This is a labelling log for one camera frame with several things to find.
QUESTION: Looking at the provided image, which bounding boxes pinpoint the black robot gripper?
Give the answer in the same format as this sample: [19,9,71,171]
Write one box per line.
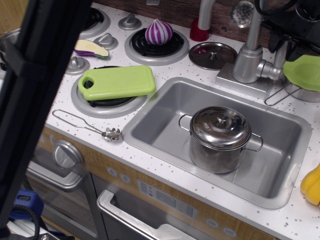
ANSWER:
[262,17,320,62]

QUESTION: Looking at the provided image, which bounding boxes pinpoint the silver faucet lever handle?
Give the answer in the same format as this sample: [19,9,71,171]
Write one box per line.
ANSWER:
[255,40,289,81]

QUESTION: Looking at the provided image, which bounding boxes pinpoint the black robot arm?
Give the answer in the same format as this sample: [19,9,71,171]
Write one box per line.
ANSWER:
[254,0,320,62]

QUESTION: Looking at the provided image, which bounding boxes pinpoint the green plastic plate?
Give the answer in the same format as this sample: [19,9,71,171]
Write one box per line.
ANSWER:
[282,55,320,92]

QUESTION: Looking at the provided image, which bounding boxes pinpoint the silver toy faucet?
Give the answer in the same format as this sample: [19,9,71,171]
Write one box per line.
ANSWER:
[198,0,275,100]

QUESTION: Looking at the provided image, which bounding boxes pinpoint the small steel saucepan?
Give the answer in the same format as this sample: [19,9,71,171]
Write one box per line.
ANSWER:
[264,80,320,107]

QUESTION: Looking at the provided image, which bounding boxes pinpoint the clear crystal knob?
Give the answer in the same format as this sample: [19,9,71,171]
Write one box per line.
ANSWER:
[230,0,254,29]

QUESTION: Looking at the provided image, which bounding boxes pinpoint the flat steel lid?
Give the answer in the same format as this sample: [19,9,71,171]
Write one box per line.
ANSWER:
[188,42,238,71]

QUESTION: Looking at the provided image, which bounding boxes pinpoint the red toy cup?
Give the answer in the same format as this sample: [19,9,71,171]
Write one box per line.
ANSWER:
[189,18,210,42]

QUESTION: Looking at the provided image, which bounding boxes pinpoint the steel pot lid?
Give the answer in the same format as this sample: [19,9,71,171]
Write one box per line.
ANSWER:
[190,106,252,151]

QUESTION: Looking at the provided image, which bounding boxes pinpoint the purple white toy onion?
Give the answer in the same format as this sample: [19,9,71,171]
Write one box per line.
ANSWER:
[144,18,174,46]

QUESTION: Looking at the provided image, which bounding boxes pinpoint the grey toy sink basin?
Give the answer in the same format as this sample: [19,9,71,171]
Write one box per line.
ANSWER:
[123,77,312,209]

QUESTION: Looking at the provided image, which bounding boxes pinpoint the stainless steel pot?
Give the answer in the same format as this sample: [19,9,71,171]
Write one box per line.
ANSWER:
[179,114,264,174]

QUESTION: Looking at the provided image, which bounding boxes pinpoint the yellow toy squash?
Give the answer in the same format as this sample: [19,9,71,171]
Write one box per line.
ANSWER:
[300,165,320,206]

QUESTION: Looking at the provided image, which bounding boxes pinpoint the back middle stove burner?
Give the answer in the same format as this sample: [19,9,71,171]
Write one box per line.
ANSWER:
[124,28,190,66]

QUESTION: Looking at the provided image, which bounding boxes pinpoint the stove burner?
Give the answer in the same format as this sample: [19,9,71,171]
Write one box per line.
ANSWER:
[71,66,147,119]
[124,28,190,66]
[78,7,111,39]

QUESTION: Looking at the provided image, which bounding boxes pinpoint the silver stove knob top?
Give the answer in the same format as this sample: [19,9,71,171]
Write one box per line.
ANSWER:
[118,13,142,31]

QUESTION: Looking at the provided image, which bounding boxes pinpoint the silver stove knob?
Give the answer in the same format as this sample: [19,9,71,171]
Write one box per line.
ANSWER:
[93,33,119,50]
[118,13,142,31]
[65,56,90,76]

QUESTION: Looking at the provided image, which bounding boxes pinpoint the silver stove knob middle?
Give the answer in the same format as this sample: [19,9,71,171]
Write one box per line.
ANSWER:
[93,33,119,50]

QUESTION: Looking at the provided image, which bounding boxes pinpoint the green plastic cutting board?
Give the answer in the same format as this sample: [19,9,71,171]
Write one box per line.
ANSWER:
[78,65,156,101]

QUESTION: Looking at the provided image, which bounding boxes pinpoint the front stove burner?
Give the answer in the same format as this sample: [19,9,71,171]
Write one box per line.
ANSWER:
[71,66,147,119]

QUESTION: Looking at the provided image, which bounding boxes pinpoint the back left stove burner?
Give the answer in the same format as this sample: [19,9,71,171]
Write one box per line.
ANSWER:
[78,7,111,39]

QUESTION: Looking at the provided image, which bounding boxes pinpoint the toy eggplant half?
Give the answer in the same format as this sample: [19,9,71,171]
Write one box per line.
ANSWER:
[74,39,109,59]

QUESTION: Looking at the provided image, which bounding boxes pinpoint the silver stove knob lower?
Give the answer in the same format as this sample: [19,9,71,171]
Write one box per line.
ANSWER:
[65,56,90,76]

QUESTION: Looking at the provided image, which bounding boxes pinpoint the silver oven dial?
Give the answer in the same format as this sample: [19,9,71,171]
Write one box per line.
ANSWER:
[52,139,84,169]

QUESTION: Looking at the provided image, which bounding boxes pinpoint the blue clamp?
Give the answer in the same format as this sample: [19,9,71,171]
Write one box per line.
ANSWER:
[9,189,44,220]

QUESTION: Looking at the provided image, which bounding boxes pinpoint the metal wire pasta spoon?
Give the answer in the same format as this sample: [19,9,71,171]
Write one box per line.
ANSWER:
[51,109,123,142]

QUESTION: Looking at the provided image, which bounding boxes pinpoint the silver dishwasher door handle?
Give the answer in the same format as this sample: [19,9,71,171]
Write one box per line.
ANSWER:
[96,190,193,240]

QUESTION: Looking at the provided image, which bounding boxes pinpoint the black foreground frame post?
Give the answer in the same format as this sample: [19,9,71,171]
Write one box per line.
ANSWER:
[0,0,92,240]

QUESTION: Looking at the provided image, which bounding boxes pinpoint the silver oven door handle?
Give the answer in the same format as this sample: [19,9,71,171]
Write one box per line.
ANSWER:
[26,162,83,193]

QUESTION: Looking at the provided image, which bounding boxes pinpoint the black coiled cable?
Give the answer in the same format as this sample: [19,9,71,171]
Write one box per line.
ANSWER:
[8,203,42,240]

